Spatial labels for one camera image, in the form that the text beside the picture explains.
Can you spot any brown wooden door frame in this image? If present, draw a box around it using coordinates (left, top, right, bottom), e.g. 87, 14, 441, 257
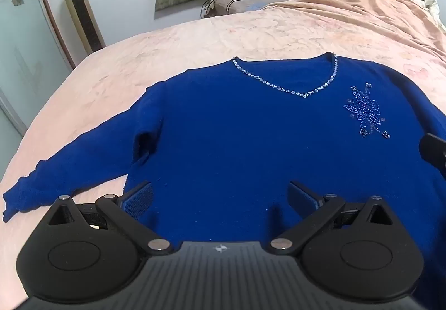
28, 0, 77, 70

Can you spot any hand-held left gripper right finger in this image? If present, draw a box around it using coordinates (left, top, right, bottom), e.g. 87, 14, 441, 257
268, 180, 392, 255

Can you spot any pink bed sheet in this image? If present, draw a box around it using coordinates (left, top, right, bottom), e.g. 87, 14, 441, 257
0, 10, 446, 310

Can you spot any blue beaded sweater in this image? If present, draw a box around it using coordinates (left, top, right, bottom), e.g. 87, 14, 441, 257
2, 52, 446, 244

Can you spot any orange blanket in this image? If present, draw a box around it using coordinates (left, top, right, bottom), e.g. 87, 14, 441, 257
261, 0, 446, 70

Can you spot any brown pillow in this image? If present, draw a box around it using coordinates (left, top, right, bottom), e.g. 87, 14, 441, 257
200, 0, 304, 19

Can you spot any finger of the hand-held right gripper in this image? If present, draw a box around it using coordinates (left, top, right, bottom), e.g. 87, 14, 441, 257
419, 133, 446, 171

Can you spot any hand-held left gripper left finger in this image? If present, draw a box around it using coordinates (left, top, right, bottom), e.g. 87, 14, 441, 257
47, 182, 173, 255

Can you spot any gold tower air conditioner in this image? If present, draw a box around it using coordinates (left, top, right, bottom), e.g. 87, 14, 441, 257
57, 0, 106, 54

